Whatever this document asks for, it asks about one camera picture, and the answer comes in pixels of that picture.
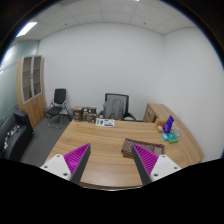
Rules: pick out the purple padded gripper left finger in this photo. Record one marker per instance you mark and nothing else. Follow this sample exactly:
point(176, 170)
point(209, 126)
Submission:
point(69, 166)

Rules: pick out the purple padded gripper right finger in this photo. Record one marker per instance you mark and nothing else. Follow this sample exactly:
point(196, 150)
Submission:
point(152, 167)

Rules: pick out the wooden office desk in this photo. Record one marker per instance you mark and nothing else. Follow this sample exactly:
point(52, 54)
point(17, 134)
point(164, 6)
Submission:
point(107, 168)

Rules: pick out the blue small box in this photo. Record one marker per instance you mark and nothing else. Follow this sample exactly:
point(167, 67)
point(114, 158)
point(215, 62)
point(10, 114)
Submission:
point(164, 136)

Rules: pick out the green small box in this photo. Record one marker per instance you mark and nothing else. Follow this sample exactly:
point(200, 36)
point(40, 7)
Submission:
point(172, 138)

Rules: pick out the purple standing box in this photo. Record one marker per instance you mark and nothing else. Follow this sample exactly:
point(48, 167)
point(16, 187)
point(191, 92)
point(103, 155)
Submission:
point(168, 124)

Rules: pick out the orange small box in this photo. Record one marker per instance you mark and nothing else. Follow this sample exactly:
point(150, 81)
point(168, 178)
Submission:
point(160, 124)

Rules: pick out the white and green paper box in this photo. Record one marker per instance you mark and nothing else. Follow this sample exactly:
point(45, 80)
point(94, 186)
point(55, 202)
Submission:
point(105, 122)

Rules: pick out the wooden side cabinet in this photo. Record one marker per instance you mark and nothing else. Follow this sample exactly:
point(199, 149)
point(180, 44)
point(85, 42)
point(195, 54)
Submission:
point(154, 112)

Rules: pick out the dark box with labels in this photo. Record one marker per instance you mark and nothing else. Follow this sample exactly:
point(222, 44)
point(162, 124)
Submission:
point(89, 114)

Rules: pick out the brown cardboard box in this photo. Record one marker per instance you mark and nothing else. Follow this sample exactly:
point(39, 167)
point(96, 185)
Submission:
point(78, 113)

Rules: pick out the black visitor chair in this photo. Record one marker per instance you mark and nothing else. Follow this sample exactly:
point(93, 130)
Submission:
point(57, 106)

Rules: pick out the black leather sofa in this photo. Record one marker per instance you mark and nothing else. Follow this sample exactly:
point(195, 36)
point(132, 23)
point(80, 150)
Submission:
point(16, 133)

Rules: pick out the grey backpack on chair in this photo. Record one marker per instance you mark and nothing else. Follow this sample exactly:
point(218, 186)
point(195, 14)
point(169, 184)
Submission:
point(113, 109)

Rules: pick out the black mesh office chair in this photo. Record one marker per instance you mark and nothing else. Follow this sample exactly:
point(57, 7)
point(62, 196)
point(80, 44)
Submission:
point(125, 99)

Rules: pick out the wooden cabinet with glass doors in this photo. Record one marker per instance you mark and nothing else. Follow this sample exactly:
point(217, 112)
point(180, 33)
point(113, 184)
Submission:
point(29, 87)

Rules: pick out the ceiling fluorescent light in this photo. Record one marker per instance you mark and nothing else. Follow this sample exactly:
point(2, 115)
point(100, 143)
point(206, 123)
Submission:
point(26, 29)

